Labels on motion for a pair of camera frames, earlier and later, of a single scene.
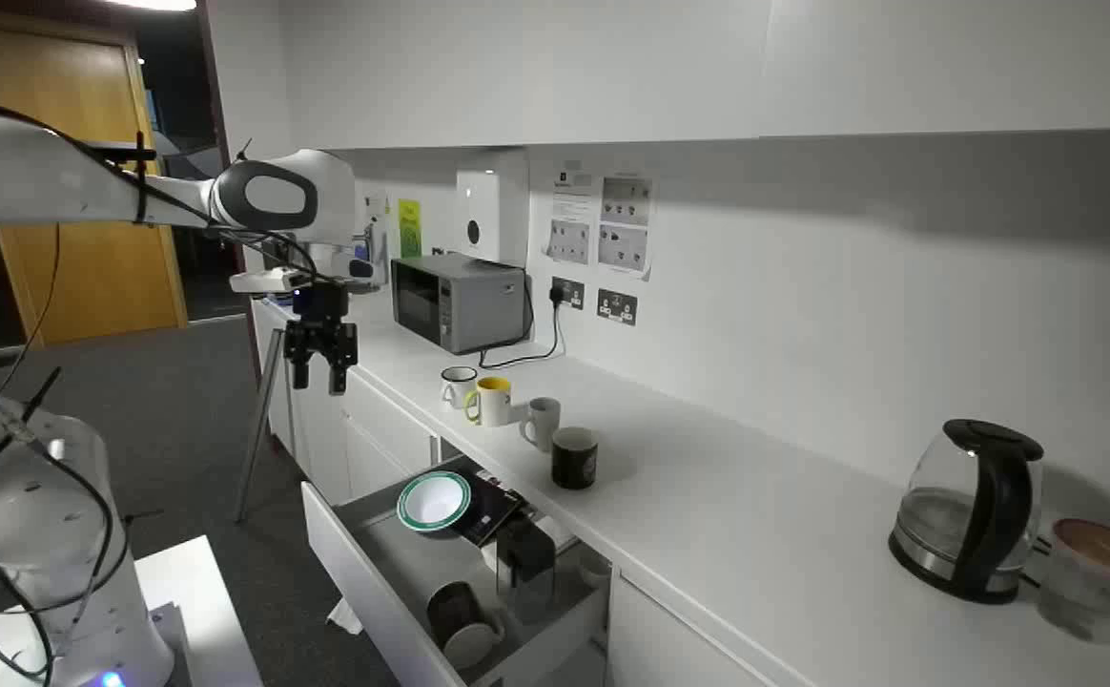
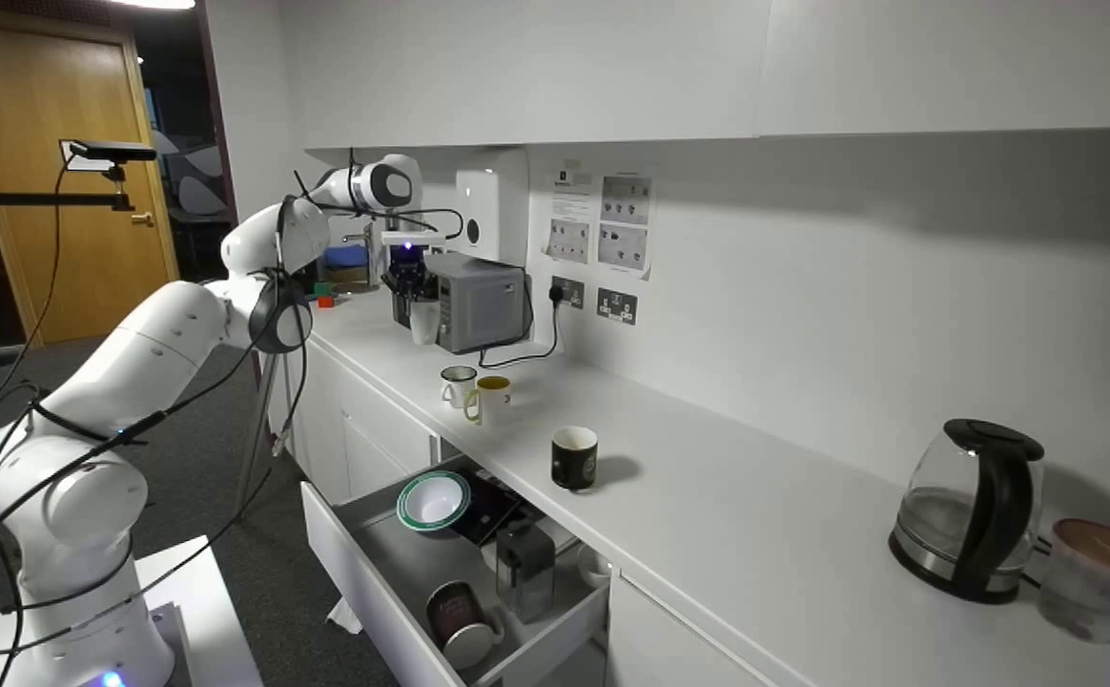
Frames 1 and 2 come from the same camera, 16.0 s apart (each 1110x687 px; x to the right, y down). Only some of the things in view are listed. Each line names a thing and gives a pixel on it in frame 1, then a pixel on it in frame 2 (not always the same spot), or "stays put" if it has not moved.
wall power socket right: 621,307 stays put
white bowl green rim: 431,503 stays put
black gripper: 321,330 → 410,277
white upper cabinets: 506,74 stays put
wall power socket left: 565,290 stays put
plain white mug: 542,422 → 424,318
